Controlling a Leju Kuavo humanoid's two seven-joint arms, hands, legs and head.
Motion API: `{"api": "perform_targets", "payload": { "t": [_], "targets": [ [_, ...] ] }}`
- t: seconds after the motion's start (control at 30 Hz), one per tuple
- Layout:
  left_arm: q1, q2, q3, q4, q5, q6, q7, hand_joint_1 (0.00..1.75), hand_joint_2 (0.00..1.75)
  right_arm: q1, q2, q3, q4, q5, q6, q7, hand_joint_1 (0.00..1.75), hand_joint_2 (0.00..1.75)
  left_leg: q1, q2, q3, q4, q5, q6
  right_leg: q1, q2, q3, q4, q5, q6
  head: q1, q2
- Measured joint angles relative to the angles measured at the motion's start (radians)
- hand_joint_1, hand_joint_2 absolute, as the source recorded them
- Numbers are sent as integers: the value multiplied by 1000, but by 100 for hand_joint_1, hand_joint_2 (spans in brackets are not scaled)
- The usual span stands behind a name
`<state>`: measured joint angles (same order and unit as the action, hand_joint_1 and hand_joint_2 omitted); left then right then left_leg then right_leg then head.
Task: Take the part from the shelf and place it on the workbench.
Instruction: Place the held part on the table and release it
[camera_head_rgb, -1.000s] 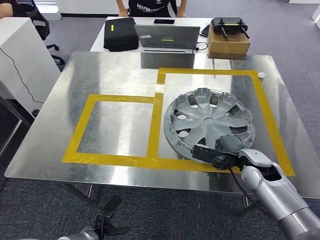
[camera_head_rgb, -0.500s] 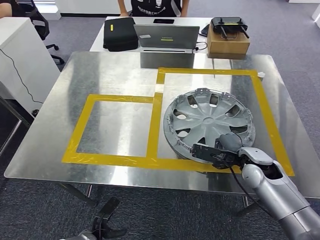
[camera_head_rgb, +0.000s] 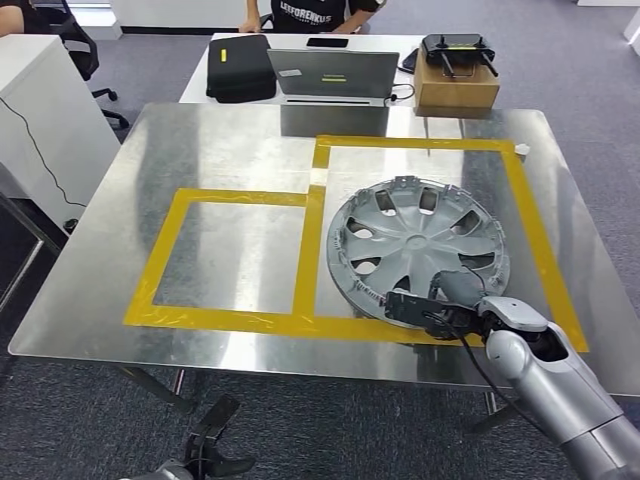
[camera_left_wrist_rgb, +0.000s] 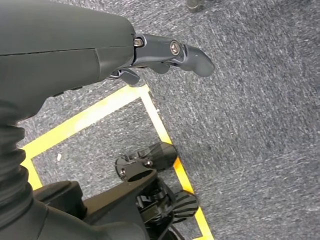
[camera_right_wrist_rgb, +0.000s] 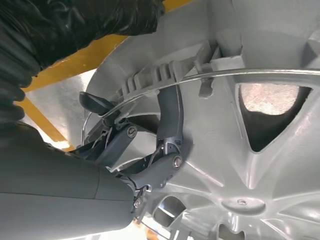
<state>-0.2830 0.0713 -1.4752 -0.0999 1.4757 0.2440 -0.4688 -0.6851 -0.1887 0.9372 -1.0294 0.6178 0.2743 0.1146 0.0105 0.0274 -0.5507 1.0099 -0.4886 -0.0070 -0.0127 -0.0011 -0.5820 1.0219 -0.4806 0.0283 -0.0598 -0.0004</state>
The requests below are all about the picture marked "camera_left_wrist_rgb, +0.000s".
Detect grey left robot leg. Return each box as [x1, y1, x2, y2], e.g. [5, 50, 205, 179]
[32, 168, 180, 240]

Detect yellow floor tape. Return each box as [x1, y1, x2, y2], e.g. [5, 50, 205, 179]
[21, 84, 215, 240]

